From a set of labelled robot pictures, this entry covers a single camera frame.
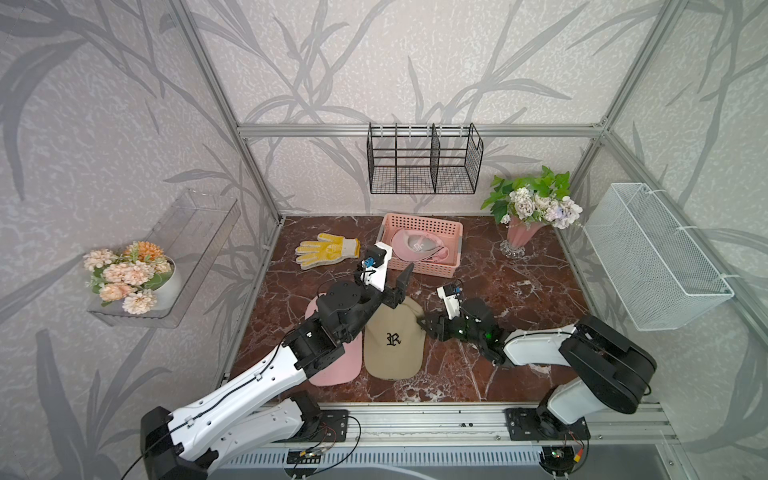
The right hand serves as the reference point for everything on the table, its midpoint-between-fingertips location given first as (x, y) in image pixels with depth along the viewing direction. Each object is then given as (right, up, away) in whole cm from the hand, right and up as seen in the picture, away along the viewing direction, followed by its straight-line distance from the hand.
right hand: (421, 318), depth 85 cm
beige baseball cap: (-8, -6, -3) cm, 10 cm away
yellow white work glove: (-33, +19, +23) cm, 45 cm away
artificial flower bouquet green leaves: (+35, +35, +1) cm, 50 cm away
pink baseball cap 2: (+1, +21, +21) cm, 30 cm away
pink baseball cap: (-21, -13, -3) cm, 25 cm away
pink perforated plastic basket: (+13, +26, +27) cm, 39 cm away
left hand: (-6, +18, -20) cm, 28 cm away
